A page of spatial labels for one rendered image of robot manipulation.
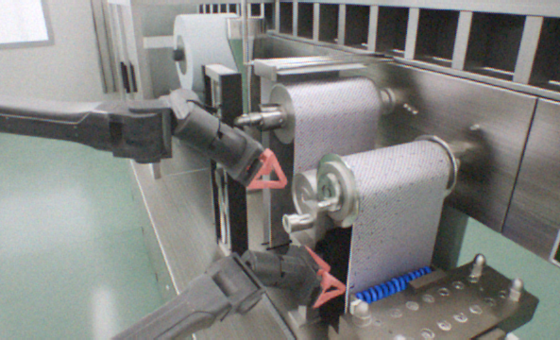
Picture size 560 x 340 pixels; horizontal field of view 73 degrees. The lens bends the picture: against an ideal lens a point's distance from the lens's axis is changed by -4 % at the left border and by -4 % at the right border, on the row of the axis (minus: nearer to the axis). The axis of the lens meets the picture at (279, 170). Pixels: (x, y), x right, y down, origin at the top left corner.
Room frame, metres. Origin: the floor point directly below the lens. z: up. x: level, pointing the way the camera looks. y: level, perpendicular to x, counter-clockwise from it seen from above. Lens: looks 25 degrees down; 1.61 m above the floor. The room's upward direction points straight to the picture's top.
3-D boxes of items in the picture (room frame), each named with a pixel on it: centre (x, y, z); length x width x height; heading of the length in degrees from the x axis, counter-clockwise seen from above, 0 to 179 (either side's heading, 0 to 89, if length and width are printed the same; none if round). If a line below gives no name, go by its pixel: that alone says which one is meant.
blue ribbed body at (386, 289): (0.66, -0.25, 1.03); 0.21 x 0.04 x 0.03; 116
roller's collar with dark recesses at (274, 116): (0.89, 0.02, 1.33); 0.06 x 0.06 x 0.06; 26
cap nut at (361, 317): (0.56, -0.16, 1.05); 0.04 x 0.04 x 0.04
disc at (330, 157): (0.68, -0.11, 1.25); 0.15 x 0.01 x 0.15; 26
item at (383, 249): (0.68, -0.25, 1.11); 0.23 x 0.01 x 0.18; 116
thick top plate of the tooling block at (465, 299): (0.59, -0.33, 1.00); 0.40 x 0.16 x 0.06; 116
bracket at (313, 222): (0.69, -0.06, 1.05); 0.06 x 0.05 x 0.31; 116
